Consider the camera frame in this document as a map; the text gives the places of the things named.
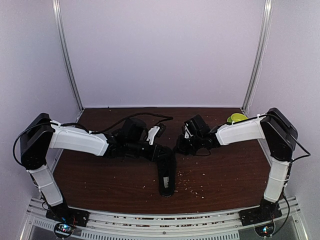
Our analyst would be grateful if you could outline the front aluminium rail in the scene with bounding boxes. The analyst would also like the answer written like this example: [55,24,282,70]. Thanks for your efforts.
[18,197,311,240]

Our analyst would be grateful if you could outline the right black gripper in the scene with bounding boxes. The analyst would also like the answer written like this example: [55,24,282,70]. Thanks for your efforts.
[173,133,203,156]

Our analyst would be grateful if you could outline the right aluminium frame post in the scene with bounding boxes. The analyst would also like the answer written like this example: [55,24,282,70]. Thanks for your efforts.
[241,0,274,114]

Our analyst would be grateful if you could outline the black sneaker shoe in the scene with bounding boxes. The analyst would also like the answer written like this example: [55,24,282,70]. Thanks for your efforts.
[155,146,177,198]

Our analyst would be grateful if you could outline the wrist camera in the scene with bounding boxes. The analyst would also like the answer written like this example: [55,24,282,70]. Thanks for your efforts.
[184,122,194,139]
[146,123,166,146]

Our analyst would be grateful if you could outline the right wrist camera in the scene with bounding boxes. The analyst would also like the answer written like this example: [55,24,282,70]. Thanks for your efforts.
[184,122,194,139]

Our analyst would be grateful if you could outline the aluminium frame post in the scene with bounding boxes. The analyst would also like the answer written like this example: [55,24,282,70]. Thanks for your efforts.
[52,0,84,112]
[241,0,274,114]

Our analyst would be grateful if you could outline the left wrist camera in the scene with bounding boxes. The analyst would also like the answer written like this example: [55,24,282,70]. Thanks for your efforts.
[146,123,166,146]

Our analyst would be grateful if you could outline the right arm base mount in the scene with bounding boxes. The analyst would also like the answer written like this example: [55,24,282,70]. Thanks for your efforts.
[238,207,282,238]

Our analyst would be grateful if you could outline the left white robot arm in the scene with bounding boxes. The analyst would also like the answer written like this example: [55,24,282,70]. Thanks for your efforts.
[18,113,170,222]

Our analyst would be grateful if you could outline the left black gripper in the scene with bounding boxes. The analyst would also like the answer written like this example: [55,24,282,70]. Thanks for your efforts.
[126,139,170,162]

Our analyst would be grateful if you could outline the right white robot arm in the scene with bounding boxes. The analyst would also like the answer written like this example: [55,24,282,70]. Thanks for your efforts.
[174,107,298,221]

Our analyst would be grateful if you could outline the left aluminium frame post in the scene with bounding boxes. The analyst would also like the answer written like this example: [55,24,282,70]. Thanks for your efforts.
[52,0,84,112]

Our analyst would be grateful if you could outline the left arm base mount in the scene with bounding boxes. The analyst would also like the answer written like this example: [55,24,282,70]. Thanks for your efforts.
[45,208,90,239]

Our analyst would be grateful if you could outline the green bowl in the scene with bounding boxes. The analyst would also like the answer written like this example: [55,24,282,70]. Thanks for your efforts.
[227,113,248,124]

